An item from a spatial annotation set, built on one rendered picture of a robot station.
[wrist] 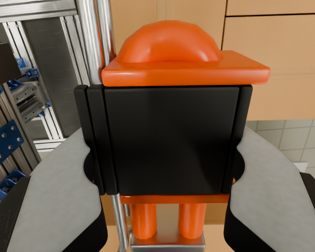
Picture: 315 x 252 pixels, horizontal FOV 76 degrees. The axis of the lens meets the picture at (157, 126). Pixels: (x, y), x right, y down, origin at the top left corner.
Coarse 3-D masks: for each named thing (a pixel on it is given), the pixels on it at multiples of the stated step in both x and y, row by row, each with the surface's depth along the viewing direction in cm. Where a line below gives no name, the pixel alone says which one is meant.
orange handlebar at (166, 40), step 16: (144, 32) 10; (160, 32) 9; (176, 32) 9; (192, 32) 9; (128, 48) 10; (144, 48) 10; (160, 48) 10; (176, 48) 10; (192, 48) 10; (208, 48) 10; (144, 208) 15; (192, 208) 15; (144, 224) 16; (192, 224) 16
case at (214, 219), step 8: (104, 200) 43; (104, 208) 41; (112, 208) 41; (208, 208) 40; (216, 208) 40; (224, 208) 40; (112, 216) 39; (128, 216) 39; (208, 216) 39; (216, 216) 39; (224, 216) 39; (112, 224) 38; (208, 224) 38; (216, 224) 38; (112, 232) 38; (208, 232) 38; (216, 232) 38; (112, 240) 40; (208, 240) 40; (216, 240) 40; (224, 240) 40; (104, 248) 41; (112, 248) 41; (128, 248) 41; (208, 248) 41; (216, 248) 41; (224, 248) 41
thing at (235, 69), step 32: (128, 64) 9; (160, 64) 9; (192, 64) 9; (224, 64) 9; (256, 64) 9; (128, 96) 9; (160, 96) 9; (192, 96) 9; (224, 96) 9; (128, 128) 10; (160, 128) 10; (192, 128) 10; (224, 128) 10; (128, 160) 11; (160, 160) 11; (192, 160) 11; (224, 160) 11; (128, 192) 12; (160, 192) 12; (192, 192) 12; (224, 192) 12
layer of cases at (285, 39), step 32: (128, 0) 66; (160, 0) 65; (192, 0) 65; (224, 0) 65; (256, 0) 65; (288, 0) 65; (128, 32) 70; (224, 32) 70; (256, 32) 70; (288, 32) 70; (288, 64) 75; (256, 96) 81; (288, 96) 81
